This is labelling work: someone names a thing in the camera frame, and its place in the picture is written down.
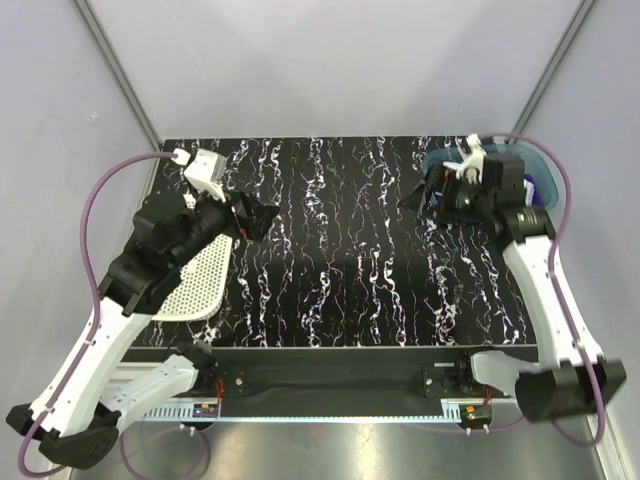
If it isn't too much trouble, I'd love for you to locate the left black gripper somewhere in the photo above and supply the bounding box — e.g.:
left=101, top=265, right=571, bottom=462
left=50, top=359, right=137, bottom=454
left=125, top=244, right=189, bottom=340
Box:
left=170, top=181, right=280, bottom=269

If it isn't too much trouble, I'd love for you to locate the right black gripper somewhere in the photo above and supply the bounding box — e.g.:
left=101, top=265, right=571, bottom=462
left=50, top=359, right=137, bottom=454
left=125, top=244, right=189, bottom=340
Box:
left=396, top=162, right=494, bottom=228

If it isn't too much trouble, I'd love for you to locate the teal transparent plastic tray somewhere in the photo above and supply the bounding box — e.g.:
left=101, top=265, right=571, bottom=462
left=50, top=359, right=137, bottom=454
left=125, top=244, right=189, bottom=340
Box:
left=421, top=144, right=558, bottom=236

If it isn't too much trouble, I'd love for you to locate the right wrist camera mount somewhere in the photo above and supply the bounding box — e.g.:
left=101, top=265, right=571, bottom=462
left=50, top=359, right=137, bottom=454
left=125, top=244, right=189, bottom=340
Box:
left=443, top=134, right=486, bottom=185

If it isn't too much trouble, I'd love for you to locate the left connector box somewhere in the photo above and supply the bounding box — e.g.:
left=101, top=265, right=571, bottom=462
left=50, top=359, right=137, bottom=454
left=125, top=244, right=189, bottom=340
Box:
left=192, top=402, right=219, bottom=418

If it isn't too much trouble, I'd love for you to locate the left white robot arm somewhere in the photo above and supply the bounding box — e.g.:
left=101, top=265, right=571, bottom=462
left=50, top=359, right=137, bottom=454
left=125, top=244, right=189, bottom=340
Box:
left=6, top=192, right=280, bottom=470

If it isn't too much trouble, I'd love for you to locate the light blue towel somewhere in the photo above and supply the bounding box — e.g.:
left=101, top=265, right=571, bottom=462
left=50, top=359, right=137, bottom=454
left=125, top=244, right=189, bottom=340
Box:
left=523, top=179, right=535, bottom=206

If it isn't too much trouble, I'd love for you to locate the purple towel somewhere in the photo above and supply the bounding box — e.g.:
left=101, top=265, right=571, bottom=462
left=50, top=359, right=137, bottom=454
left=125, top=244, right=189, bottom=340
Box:
left=523, top=174, right=544, bottom=207

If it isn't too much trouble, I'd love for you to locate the right connector box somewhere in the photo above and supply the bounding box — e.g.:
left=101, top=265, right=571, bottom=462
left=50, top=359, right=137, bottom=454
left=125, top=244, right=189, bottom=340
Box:
left=462, top=404, right=493, bottom=424

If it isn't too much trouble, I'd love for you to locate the white plastic basket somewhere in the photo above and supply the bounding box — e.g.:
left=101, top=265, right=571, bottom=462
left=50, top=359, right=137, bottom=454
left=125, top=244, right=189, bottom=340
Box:
left=153, top=235, right=233, bottom=323

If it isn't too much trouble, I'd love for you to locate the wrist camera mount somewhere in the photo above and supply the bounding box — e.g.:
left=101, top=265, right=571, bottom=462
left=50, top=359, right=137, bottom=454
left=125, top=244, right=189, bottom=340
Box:
left=173, top=148, right=227, bottom=203
left=443, top=134, right=486, bottom=185

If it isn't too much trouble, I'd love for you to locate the connector box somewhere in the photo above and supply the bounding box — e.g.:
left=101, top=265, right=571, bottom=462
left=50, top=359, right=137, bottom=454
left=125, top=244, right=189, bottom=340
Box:
left=462, top=404, right=493, bottom=424
left=192, top=402, right=219, bottom=418

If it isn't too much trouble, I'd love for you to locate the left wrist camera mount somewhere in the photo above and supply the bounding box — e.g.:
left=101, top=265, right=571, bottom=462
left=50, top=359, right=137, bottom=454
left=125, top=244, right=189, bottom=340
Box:
left=173, top=148, right=227, bottom=203

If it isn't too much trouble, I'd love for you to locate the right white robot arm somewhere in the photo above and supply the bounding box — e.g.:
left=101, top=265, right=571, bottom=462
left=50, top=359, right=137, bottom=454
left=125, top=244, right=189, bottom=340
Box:
left=399, top=153, right=626, bottom=422

